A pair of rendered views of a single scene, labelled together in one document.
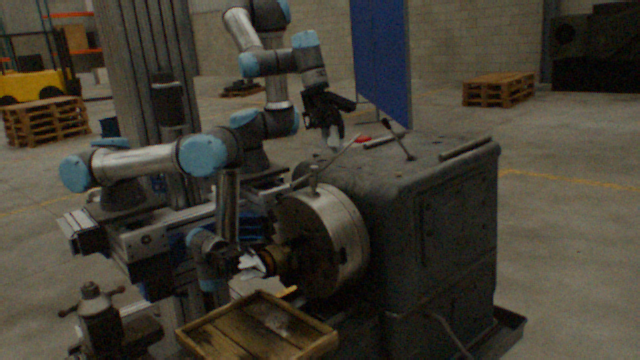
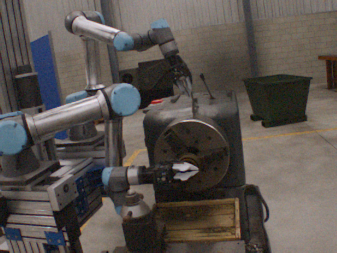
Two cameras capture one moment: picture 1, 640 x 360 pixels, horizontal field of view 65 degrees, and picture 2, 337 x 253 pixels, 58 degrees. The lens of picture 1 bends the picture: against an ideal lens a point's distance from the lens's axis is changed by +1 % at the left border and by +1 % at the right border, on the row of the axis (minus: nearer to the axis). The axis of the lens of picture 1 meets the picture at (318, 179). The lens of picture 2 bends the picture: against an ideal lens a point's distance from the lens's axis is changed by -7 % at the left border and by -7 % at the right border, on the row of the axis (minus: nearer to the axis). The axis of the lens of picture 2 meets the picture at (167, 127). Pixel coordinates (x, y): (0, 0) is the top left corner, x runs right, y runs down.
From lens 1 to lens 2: 1.00 m
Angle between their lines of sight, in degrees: 37
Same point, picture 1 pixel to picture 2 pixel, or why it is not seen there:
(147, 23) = (9, 30)
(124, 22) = not seen: outside the picture
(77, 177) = (15, 138)
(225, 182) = (118, 128)
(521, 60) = not seen: hidden behind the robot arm
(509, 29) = not seen: hidden behind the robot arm
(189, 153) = (120, 97)
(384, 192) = (230, 109)
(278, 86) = (98, 72)
